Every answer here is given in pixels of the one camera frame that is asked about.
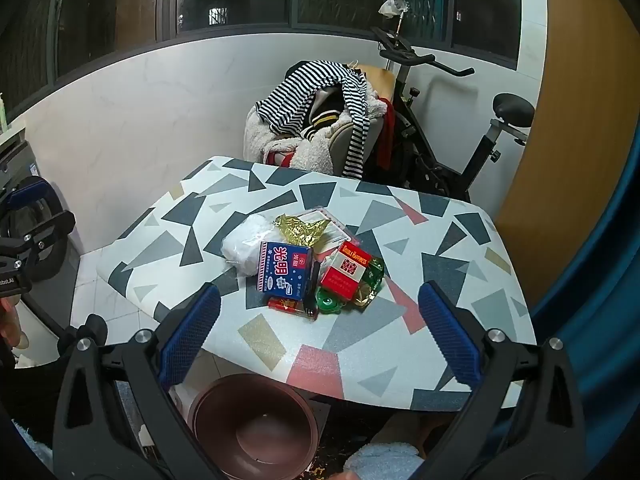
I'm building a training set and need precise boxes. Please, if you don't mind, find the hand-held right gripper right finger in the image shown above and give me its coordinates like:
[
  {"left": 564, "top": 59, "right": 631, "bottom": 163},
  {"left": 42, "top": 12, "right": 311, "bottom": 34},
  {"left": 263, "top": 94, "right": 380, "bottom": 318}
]
[{"left": 417, "top": 280, "right": 588, "bottom": 480}]

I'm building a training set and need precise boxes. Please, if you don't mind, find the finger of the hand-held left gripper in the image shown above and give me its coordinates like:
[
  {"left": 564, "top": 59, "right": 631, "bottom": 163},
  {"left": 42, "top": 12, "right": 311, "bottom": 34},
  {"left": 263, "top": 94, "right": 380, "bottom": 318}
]
[
  {"left": 0, "top": 176, "right": 57, "bottom": 213},
  {"left": 0, "top": 210, "right": 77, "bottom": 262}
]

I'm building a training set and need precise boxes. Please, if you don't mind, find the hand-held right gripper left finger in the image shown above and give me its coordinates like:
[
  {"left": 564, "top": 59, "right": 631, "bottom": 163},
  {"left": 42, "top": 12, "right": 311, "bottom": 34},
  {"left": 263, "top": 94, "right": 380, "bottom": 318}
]
[{"left": 52, "top": 282, "right": 236, "bottom": 480}]

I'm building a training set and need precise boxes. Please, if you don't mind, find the red snack bar wrapper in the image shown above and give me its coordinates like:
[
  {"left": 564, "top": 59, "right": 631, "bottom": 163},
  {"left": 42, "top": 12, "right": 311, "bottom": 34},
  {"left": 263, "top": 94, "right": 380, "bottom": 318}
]
[{"left": 267, "top": 296, "right": 306, "bottom": 313}]

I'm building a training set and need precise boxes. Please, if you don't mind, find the green foil wrapper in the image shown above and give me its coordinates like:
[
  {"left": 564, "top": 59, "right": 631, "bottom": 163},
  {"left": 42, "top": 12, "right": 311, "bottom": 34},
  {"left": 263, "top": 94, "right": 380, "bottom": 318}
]
[{"left": 350, "top": 255, "right": 386, "bottom": 308}]

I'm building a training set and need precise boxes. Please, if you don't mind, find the white plastic bag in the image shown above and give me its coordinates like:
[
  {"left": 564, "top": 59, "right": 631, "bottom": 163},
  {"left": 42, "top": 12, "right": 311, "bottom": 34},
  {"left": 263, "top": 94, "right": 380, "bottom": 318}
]
[{"left": 221, "top": 213, "right": 276, "bottom": 277}]

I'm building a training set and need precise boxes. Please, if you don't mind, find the red cigarette box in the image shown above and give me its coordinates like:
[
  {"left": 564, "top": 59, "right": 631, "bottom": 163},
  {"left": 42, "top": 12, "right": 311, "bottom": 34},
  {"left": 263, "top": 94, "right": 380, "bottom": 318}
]
[{"left": 320, "top": 241, "right": 373, "bottom": 298}]

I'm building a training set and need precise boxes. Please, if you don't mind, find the green plastic cap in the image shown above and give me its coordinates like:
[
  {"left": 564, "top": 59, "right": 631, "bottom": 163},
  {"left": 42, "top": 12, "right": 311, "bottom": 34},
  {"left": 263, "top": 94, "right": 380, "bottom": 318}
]
[{"left": 316, "top": 292, "right": 351, "bottom": 316}]

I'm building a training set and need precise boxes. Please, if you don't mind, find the brown round bin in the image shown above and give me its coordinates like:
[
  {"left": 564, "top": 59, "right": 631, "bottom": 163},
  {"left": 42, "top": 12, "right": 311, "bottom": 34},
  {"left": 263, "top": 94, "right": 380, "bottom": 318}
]
[{"left": 187, "top": 373, "right": 321, "bottom": 480}]

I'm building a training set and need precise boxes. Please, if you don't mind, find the black pen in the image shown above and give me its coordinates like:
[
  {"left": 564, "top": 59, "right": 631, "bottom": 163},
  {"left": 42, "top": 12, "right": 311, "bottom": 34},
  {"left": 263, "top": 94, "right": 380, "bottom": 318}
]
[{"left": 304, "top": 260, "right": 321, "bottom": 321}]

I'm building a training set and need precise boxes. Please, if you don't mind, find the gold foil wrapper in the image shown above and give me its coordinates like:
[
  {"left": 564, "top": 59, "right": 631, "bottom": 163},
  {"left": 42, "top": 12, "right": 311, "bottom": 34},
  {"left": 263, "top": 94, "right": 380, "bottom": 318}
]
[{"left": 272, "top": 213, "right": 332, "bottom": 251}]

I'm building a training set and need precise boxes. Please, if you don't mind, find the clear plastic packet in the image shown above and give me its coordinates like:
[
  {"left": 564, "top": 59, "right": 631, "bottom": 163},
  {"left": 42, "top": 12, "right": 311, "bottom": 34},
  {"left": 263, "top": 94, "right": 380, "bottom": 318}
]
[{"left": 295, "top": 206, "right": 353, "bottom": 256}]

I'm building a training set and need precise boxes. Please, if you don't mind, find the person's left hand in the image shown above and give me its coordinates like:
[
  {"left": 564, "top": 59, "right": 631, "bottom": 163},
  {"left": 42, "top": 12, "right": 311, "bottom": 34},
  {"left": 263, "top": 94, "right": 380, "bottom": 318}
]
[{"left": 0, "top": 299, "right": 29, "bottom": 350}]

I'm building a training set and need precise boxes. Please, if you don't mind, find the geometric patterned folding table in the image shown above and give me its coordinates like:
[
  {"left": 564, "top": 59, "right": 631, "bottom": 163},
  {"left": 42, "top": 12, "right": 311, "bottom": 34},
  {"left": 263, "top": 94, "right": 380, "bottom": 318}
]
[{"left": 70, "top": 156, "right": 538, "bottom": 411}]

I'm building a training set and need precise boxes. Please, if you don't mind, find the light blue fleece clothing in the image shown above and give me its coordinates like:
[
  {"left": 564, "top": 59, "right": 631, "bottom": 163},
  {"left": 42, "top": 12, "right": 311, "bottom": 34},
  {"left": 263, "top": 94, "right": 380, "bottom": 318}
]
[{"left": 342, "top": 442, "right": 426, "bottom": 480}]

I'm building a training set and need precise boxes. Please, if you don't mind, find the blue curtain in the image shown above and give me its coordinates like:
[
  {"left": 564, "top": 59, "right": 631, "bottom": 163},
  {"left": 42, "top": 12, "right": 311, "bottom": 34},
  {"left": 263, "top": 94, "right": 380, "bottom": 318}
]
[{"left": 530, "top": 130, "right": 640, "bottom": 480}]

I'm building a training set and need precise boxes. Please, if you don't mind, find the black exercise bike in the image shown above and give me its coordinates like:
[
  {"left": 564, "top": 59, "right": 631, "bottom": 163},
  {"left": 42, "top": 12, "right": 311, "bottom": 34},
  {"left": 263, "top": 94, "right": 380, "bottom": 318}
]
[{"left": 370, "top": 25, "right": 536, "bottom": 203}]

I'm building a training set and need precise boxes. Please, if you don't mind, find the red garment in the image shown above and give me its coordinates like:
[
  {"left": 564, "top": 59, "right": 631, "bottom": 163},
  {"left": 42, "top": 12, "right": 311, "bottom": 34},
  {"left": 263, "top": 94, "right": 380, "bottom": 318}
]
[{"left": 375, "top": 100, "right": 396, "bottom": 171}]

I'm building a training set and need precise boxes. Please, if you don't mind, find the dark framed window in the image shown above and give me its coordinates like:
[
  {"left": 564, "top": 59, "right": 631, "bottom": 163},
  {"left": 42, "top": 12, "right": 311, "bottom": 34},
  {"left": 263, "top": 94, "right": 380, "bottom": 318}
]
[{"left": 0, "top": 0, "right": 523, "bottom": 121}]

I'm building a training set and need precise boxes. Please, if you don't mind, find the black white striped shirt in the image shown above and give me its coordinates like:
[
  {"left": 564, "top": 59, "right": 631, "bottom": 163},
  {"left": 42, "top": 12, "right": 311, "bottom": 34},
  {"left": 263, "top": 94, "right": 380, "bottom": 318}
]
[{"left": 255, "top": 60, "right": 371, "bottom": 178}]

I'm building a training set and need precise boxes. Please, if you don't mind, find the black garment yellow stripe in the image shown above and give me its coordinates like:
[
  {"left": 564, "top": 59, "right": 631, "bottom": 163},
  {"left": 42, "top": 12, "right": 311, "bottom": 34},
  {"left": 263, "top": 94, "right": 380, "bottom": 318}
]
[{"left": 300, "top": 85, "right": 351, "bottom": 141}]

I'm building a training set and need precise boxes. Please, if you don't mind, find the wooden door panel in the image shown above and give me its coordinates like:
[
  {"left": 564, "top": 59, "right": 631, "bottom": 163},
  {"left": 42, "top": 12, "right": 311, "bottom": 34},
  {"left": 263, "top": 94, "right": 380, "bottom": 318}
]
[{"left": 492, "top": 0, "right": 640, "bottom": 306}]

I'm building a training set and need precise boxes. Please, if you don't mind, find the beige wooden chair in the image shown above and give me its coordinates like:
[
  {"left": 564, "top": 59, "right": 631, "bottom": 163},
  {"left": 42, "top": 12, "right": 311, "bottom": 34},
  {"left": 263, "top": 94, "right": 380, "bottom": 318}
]
[{"left": 320, "top": 63, "right": 401, "bottom": 176}]

